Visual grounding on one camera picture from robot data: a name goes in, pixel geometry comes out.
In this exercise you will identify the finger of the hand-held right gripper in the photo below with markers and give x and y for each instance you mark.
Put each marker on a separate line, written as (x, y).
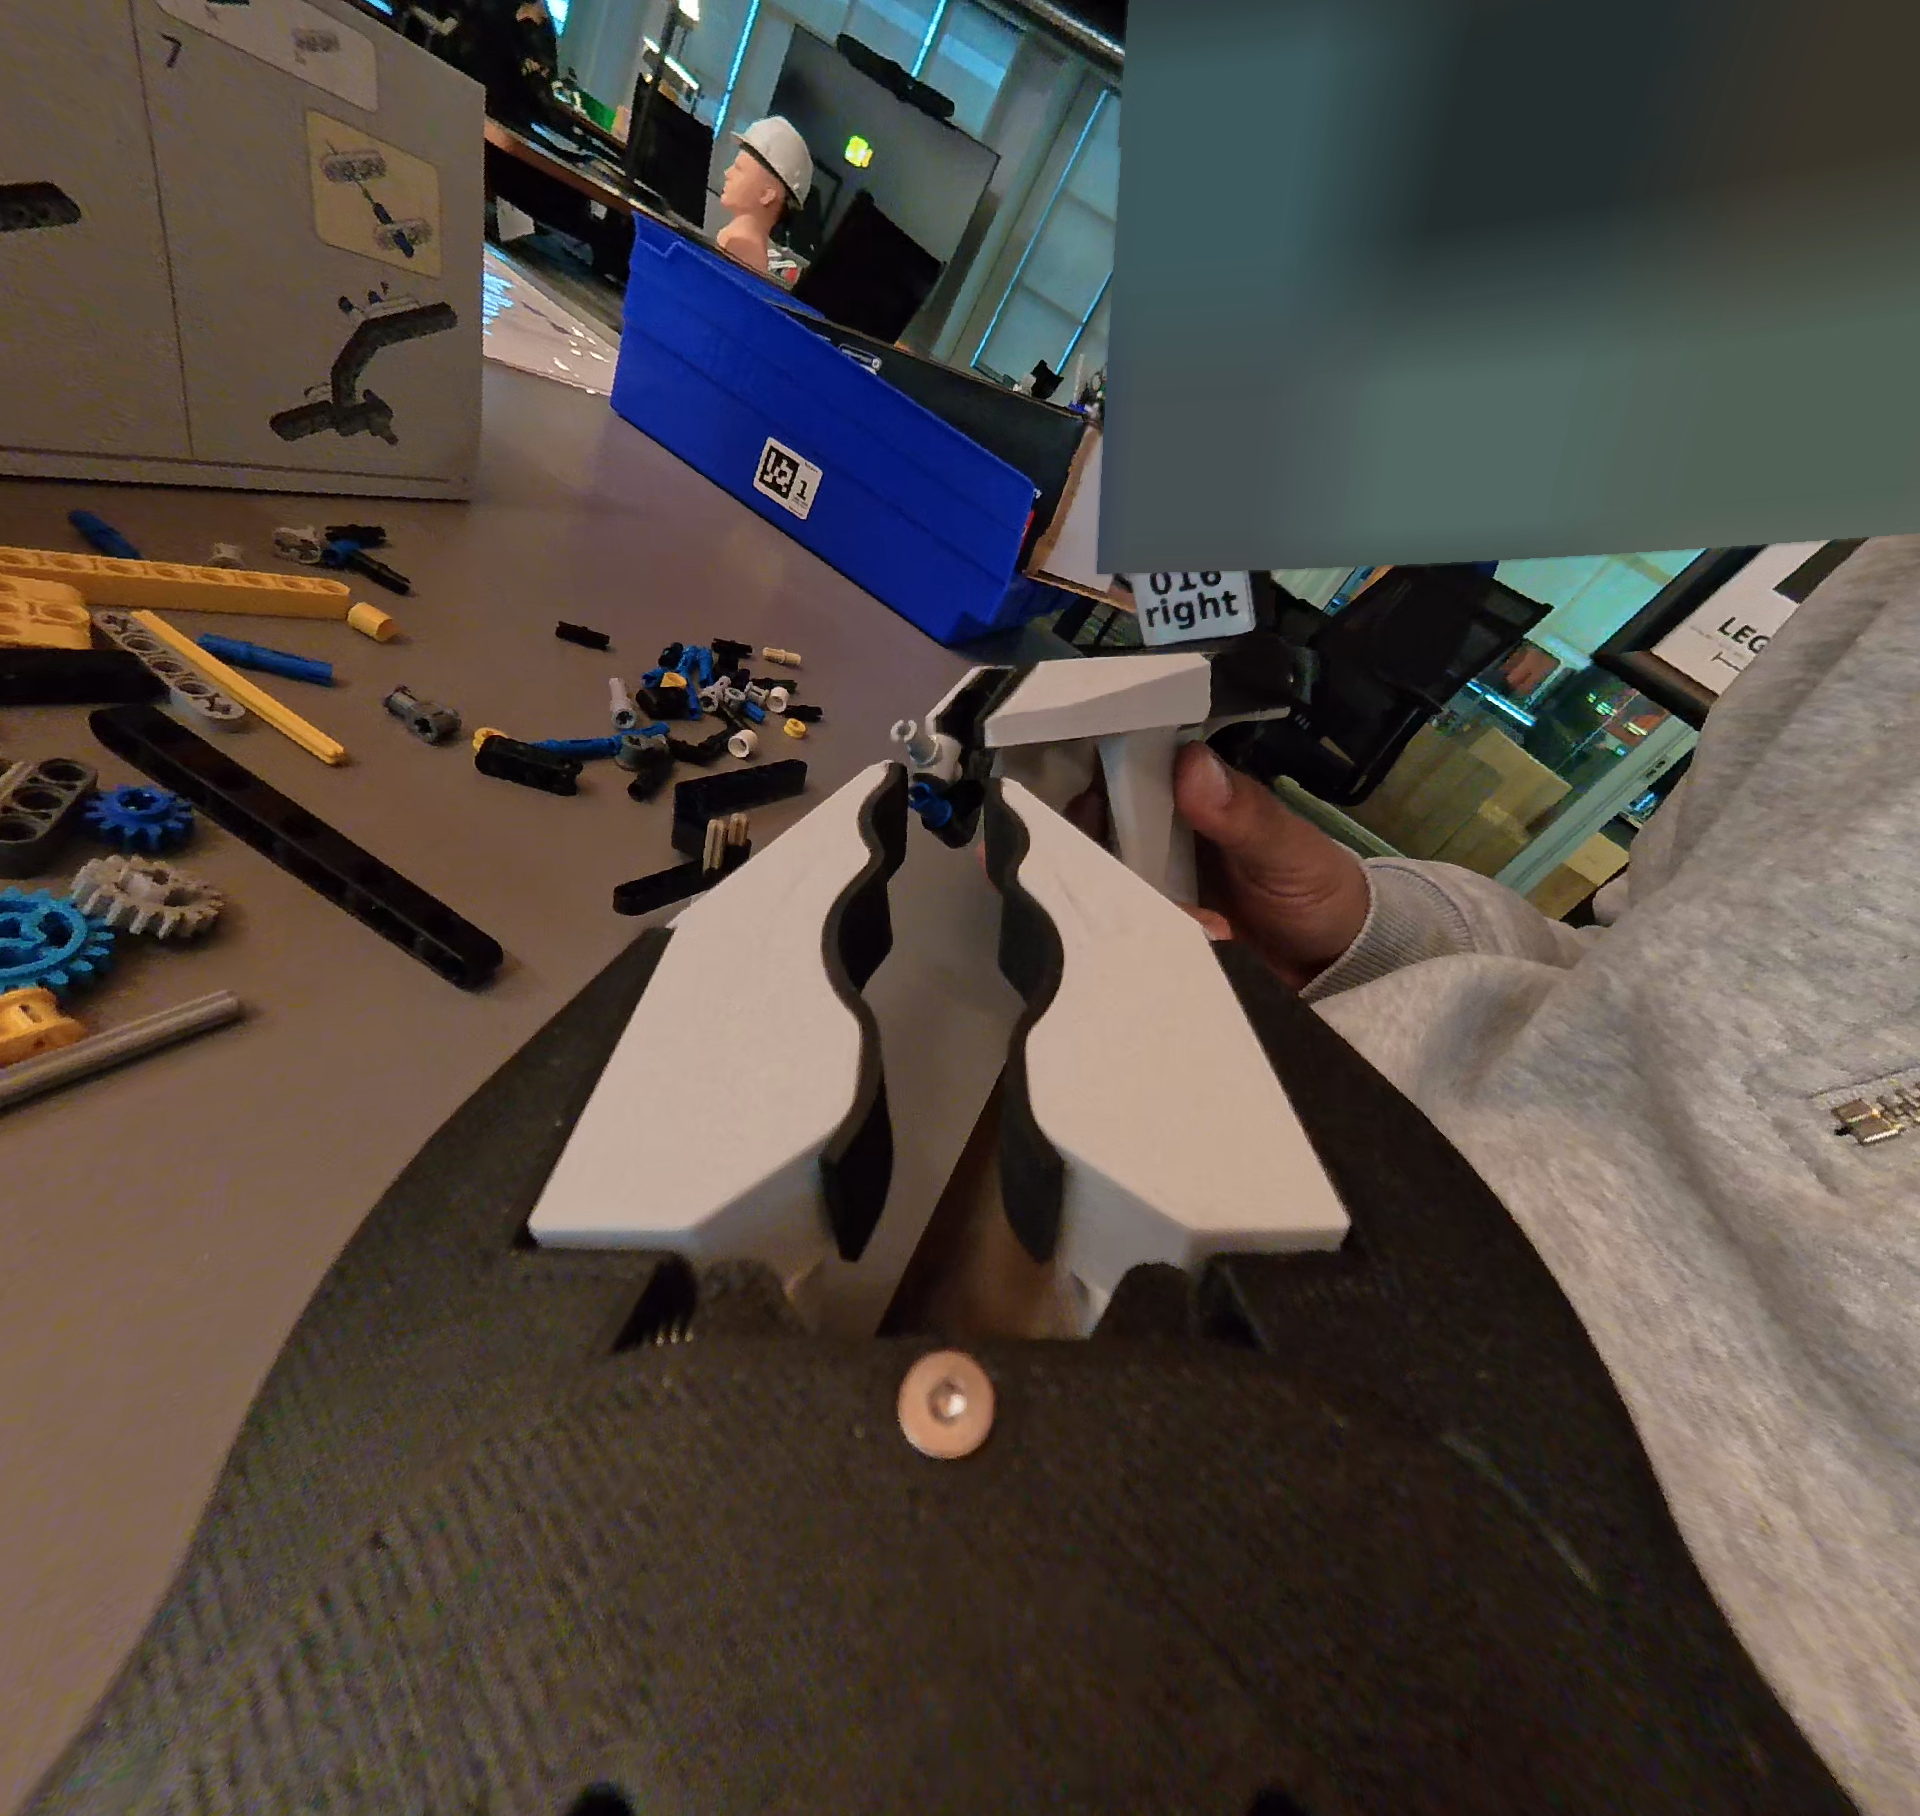
(1112, 698)
(975, 737)

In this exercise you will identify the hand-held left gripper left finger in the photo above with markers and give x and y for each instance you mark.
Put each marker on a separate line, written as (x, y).
(706, 1084)

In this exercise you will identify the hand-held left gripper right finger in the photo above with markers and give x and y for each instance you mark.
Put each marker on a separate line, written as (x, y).
(1169, 1097)

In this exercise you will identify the small blue and grey lego assembly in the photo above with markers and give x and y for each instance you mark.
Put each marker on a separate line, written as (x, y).
(933, 753)

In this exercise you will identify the person's right forearm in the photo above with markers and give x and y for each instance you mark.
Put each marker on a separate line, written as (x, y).
(1441, 932)

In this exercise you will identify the short black lego beam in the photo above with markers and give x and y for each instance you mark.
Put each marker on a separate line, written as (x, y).
(653, 892)

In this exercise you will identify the pile of small lego pins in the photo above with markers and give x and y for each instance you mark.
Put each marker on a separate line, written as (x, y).
(660, 716)

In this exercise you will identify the dark grey lego connector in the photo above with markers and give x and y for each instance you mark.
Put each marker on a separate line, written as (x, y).
(419, 716)

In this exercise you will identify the long black lego beam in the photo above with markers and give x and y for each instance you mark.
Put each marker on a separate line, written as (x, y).
(301, 850)

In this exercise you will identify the yellow lego axle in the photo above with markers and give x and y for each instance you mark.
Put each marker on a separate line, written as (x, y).
(284, 718)

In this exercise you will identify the yellow lego bush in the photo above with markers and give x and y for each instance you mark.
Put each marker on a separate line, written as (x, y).
(373, 624)

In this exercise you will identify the grey lego axle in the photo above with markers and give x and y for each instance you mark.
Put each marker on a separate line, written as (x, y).
(135, 1046)

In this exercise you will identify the blue lego axle pin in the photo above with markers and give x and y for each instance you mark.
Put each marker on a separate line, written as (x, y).
(263, 656)

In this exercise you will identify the pile of lego beams and gears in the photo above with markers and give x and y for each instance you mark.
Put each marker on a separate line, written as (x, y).
(141, 819)

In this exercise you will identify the long yellow lego beam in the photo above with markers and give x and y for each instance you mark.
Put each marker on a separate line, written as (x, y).
(182, 581)

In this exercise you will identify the person's right hand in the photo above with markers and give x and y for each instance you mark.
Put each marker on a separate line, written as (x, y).
(1290, 897)

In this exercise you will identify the black office chair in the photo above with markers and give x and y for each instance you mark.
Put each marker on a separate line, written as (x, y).
(1427, 677)

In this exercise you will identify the short black beam with tan pins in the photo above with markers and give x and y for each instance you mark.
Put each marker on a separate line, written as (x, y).
(747, 794)

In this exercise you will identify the stack of cardboard boxes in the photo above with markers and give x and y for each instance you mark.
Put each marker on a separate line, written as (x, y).
(1500, 813)

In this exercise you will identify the large blue plastic bin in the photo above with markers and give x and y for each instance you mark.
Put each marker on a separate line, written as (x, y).
(842, 451)

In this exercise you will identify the cardboard box with black lining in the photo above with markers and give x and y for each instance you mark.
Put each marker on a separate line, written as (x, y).
(992, 399)

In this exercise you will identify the white sign board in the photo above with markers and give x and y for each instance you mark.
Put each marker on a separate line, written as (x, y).
(1743, 640)

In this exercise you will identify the large black screen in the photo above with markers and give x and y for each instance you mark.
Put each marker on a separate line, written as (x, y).
(899, 226)

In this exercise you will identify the mannequin head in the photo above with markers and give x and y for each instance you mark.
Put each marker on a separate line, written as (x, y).
(750, 218)

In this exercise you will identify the person's light sweatshirt torso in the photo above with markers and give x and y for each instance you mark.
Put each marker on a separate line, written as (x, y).
(1725, 1245)

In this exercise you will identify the blue and black pin assembly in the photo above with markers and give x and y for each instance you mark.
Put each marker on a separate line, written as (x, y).
(352, 555)

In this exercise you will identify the black computer monitor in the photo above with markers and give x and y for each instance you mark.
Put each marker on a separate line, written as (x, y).
(670, 151)

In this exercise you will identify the black video bar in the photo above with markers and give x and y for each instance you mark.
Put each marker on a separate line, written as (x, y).
(894, 74)

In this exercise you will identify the white box with printed diagrams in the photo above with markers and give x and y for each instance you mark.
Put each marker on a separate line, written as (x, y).
(241, 347)

